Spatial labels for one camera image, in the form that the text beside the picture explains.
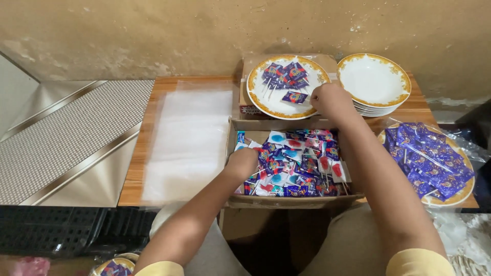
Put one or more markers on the person's left hand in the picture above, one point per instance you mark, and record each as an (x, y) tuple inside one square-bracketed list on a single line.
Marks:
[(242, 165)]

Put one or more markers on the person's right hand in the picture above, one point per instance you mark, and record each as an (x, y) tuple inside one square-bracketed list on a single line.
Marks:
[(334, 101)]

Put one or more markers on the person's right fingers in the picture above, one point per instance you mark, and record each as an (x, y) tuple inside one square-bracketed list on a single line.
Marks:
[(315, 101)]

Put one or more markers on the single purple wrapped lollipop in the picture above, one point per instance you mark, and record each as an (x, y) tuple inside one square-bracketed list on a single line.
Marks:
[(294, 97)]

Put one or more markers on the gold rimmed white plate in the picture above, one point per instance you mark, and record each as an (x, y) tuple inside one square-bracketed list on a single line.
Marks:
[(285, 109)]

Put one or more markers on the pile of purple lollipops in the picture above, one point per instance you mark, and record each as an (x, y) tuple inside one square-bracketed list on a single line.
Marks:
[(285, 74)]

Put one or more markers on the stack of gold rimmed plates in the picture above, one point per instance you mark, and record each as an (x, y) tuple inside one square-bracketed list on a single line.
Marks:
[(374, 82)]

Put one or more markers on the heap of mixed wrapped lollipops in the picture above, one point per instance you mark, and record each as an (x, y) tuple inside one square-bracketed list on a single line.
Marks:
[(299, 165)]

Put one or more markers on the brown cardboard box red print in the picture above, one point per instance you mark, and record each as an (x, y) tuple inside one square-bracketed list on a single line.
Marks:
[(247, 105)]

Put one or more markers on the open cardboard tray box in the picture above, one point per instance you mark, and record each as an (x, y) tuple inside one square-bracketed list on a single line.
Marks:
[(291, 201)]

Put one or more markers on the bagged heap of purple lollipops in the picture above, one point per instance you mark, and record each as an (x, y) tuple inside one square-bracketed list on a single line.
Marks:
[(429, 161)]

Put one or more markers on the stack of clear plastic bags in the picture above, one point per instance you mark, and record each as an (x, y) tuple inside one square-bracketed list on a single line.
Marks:
[(188, 145)]

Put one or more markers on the person's beige trousers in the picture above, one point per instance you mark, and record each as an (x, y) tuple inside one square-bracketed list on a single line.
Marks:
[(345, 245)]

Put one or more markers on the clear plastic bag around plate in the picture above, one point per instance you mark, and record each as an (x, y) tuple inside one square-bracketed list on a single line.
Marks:
[(473, 147)]

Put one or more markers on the gold rimmed plate in bag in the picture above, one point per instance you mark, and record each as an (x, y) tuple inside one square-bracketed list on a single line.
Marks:
[(456, 197)]

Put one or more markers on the person's yellow shirt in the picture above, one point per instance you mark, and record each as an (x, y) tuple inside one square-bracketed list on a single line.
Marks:
[(418, 264)]

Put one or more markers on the wooden table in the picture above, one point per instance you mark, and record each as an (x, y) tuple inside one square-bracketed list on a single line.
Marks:
[(134, 176)]

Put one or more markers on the crumpled white plastic sheet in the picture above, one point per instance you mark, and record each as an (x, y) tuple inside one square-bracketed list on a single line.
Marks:
[(464, 241)]

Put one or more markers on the shiny metal patterned panel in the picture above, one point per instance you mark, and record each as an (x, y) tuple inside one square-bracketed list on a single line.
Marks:
[(73, 145)]

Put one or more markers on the small plate of purple lollipops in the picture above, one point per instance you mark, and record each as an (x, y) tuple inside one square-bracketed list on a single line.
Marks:
[(114, 268)]

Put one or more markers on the black plastic grid crate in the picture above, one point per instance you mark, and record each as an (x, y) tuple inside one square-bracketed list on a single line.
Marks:
[(57, 230)]

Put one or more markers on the pink plastic bag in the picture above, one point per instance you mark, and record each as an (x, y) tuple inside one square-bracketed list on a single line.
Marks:
[(32, 266)]

